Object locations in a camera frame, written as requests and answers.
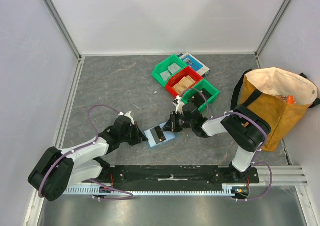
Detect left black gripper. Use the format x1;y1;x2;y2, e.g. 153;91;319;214
119;121;148;146

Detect blue card holder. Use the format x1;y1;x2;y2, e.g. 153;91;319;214
144;122;177;149

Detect white VIP credit card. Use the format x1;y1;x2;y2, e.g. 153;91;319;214
160;70;171;81

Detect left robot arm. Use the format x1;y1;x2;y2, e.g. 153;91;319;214
27;114;148;201

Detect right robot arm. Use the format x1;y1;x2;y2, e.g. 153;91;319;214
161;103;272;183

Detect brown cards in bin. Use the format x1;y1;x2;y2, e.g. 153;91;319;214
172;75;196;94

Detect grey card in bin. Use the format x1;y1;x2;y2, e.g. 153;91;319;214
168;63;181;74

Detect black items in bin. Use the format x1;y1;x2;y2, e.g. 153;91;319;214
188;88;212;111

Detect red bin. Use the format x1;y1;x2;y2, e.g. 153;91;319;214
165;66;203;97

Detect green bin near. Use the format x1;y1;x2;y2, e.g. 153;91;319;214
182;79;220;112

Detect green bin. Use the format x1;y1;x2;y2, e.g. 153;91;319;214
182;79;220;112
151;54;187;87

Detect green bin far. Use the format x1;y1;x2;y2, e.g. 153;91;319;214
151;54;187;87

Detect blue white box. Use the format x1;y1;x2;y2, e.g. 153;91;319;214
178;52;211;77

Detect yellow tote bag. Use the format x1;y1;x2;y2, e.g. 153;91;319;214
230;67;320;152

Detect orange item in bag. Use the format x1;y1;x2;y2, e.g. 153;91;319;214
287;95;296;104

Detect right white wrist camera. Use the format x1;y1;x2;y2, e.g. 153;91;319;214
173;95;185;115

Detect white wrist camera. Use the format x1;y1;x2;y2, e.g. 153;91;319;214
173;95;185;115
118;111;135;125

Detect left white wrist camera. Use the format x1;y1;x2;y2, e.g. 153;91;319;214
118;111;135;125

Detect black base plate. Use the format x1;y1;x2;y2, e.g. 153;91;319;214
96;165;260;191

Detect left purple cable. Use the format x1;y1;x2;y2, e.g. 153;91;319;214
37;104;135;202

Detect purple cable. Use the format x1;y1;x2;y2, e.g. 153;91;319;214
179;87;273;203
37;104;135;202

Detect white cable duct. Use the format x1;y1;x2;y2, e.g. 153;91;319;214
63;184;235;196

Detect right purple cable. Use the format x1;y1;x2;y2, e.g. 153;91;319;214
179;87;273;203

